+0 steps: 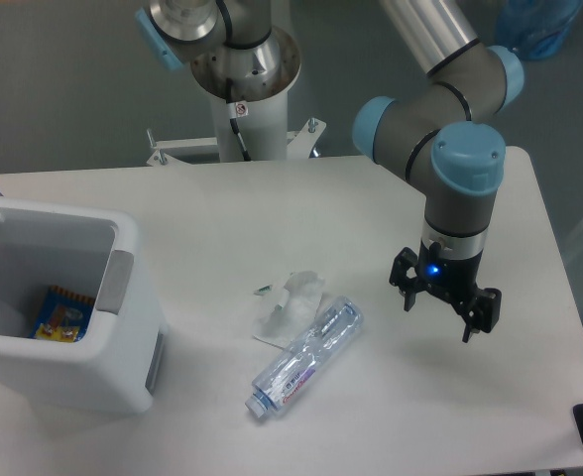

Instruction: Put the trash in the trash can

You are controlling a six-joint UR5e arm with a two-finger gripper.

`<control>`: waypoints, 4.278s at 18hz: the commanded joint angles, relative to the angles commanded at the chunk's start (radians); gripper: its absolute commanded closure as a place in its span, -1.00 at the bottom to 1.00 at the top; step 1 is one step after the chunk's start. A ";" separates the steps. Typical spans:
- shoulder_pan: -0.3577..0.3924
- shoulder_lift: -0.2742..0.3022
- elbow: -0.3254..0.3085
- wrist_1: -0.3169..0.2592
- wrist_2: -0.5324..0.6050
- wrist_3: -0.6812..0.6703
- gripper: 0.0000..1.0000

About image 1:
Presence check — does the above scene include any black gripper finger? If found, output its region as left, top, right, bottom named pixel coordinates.
left=389, top=248, right=420, bottom=311
left=461, top=288, right=502, bottom=343

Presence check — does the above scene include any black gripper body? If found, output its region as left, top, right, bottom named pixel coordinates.
left=411, top=243, right=483, bottom=306

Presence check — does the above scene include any clear plastic wrapper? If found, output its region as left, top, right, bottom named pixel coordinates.
left=251, top=271, right=325, bottom=349

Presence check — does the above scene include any clear plastic water bottle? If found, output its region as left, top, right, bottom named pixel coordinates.
left=245, top=296, right=364, bottom=419

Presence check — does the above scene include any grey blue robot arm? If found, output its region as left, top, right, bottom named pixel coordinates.
left=135, top=1, right=525, bottom=336

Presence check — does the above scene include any white plastic trash can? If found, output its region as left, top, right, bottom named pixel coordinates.
left=0, top=196, right=169, bottom=414

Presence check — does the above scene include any small green wrapper scrap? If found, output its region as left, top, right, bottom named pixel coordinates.
left=253, top=285, right=273, bottom=296

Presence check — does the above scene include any large blue water jug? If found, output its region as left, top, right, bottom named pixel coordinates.
left=495, top=0, right=583, bottom=60

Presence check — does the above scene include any blue yellow snack packet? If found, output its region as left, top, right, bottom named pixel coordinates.
left=28, top=286, right=95, bottom=343

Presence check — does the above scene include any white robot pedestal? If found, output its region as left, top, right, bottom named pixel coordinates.
left=147, top=26, right=326, bottom=166

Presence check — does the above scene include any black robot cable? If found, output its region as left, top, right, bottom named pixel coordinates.
left=224, top=78, right=253, bottom=163

